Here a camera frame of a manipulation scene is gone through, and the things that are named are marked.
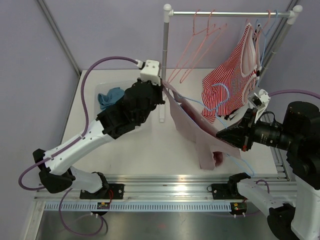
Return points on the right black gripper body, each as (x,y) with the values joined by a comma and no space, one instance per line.
(251,115)

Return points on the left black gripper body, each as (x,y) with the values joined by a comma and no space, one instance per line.
(156,98)

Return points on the teal tank top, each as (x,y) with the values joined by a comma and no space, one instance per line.
(109,99)

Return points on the mauve tank top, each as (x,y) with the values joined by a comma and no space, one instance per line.
(194,127)

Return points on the pink hanger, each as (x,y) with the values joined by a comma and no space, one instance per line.
(192,42)
(259,28)
(202,47)

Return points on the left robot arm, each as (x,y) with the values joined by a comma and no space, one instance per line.
(57,172)

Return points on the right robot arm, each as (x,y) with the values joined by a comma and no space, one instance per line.
(299,136)

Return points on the red striped tank top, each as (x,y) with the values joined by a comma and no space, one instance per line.
(226,88)

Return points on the black white striped garment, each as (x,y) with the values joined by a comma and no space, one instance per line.
(230,116)

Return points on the translucent plastic basket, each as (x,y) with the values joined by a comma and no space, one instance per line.
(115,121)

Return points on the white clothes rack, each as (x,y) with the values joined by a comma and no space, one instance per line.
(288,18)

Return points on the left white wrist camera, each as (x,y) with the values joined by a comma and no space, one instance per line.
(150,71)

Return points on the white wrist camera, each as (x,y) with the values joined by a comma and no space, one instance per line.
(259,100)
(150,71)

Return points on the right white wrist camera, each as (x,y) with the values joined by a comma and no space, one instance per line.
(259,100)

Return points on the aluminium mounting rail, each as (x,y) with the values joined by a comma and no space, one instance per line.
(173,181)

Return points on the white slotted cable duct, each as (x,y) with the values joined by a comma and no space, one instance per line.
(140,206)

